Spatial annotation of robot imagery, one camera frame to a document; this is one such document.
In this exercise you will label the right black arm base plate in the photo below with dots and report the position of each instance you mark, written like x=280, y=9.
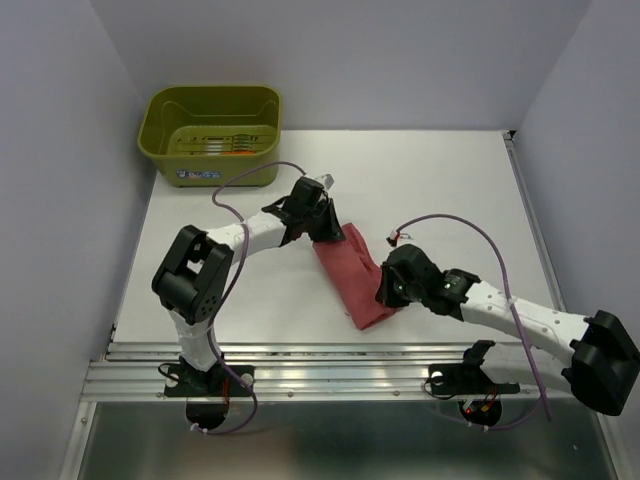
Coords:
x=458, y=379

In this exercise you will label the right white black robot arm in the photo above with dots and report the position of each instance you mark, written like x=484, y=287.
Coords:
x=591, y=357

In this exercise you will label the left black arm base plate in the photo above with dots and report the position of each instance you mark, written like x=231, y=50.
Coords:
x=183, y=381

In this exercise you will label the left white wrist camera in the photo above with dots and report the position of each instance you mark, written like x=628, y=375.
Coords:
x=326, y=180

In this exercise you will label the aluminium front rail frame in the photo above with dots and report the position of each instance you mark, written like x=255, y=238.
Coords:
x=335, y=403

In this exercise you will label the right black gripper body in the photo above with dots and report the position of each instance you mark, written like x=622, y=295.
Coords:
x=394, y=292

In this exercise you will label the olive green plastic bin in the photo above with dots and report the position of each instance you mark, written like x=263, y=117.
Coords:
x=205, y=135

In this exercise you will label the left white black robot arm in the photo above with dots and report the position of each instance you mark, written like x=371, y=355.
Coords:
x=191, y=279

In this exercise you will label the red t shirt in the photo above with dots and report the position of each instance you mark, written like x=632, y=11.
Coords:
x=355, y=277

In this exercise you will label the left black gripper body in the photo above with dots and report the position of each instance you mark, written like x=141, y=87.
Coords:
x=320, y=222

